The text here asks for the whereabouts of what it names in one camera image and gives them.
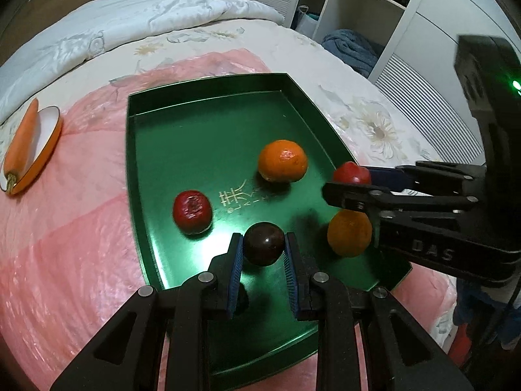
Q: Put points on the white wardrobe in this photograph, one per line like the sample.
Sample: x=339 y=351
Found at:
x=427 y=49

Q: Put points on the red and blue cloth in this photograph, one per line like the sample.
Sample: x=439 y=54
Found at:
x=480 y=313

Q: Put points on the white duvet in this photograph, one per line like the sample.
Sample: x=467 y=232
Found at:
x=122 y=16

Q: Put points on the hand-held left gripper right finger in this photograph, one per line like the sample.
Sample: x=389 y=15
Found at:
x=291 y=277

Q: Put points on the green tray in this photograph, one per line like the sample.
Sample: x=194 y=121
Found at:
x=195 y=150

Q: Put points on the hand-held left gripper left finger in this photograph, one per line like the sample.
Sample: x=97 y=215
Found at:
x=236 y=269

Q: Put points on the orange rimmed plate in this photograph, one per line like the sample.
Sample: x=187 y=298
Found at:
x=47 y=130

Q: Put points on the pink plastic sheet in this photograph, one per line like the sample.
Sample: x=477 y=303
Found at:
x=81 y=232

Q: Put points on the blue towel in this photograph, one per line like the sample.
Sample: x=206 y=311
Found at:
x=350 y=49

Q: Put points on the orange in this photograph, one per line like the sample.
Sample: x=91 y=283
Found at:
x=348 y=236
x=283 y=161

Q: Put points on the small red apple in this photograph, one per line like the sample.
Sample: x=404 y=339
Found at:
x=351 y=173
x=191 y=211

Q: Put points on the white bag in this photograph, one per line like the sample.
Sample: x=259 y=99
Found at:
x=303 y=20

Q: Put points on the dark purple plum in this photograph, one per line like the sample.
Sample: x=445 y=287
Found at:
x=263 y=244

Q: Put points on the carrot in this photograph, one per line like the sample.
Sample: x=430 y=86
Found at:
x=22 y=138

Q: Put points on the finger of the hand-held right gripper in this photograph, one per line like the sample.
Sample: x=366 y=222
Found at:
x=384 y=176
x=407 y=201

